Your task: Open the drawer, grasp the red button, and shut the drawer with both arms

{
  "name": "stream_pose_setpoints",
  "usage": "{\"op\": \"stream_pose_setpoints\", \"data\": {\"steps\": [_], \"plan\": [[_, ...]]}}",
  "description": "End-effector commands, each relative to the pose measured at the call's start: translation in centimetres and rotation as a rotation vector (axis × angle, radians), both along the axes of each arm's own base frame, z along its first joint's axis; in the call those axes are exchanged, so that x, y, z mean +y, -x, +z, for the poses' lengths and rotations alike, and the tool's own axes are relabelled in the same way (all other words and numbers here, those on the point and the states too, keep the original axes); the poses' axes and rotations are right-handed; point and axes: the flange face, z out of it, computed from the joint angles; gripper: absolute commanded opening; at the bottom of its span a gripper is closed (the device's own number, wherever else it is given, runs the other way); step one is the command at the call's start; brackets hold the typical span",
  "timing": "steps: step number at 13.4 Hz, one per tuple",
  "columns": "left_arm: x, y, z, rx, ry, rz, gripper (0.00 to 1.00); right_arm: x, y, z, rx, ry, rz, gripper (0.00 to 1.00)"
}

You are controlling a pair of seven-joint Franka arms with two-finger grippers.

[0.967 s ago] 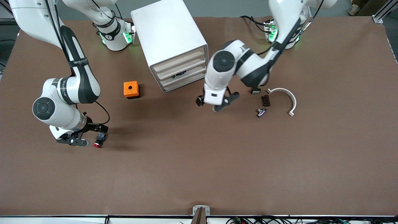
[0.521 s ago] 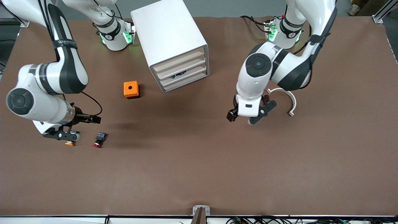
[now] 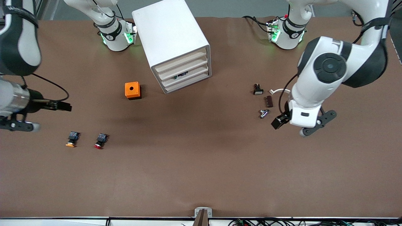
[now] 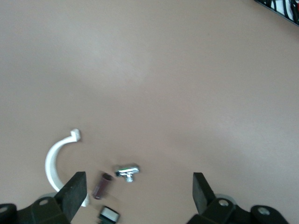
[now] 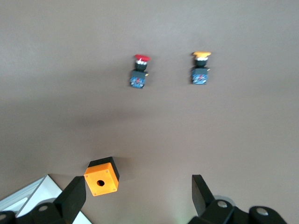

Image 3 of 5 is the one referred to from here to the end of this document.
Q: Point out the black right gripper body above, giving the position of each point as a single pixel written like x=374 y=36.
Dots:
x=35 y=102

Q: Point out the red push button switch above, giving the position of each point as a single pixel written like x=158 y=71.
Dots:
x=101 y=138

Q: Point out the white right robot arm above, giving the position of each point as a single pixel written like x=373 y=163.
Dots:
x=114 y=40

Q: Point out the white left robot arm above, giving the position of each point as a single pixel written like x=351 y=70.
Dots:
x=317 y=84

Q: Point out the black white-capped push button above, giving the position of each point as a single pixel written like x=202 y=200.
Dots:
x=258 y=91

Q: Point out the small silver metal connector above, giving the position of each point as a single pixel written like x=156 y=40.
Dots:
x=263 y=114

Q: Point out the brown terminal block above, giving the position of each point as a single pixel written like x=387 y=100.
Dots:
x=269 y=101

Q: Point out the white curved plastic bracket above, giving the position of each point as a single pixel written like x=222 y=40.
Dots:
x=276 y=91

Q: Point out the yellow push button switch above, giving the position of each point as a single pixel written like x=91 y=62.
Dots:
x=73 y=136

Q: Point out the orange button enclosure box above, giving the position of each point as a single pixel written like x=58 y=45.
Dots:
x=132 y=94

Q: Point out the black blue switch block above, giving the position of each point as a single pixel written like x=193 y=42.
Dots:
x=182 y=74

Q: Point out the grey metal table bracket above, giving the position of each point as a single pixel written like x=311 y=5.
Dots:
x=203 y=216

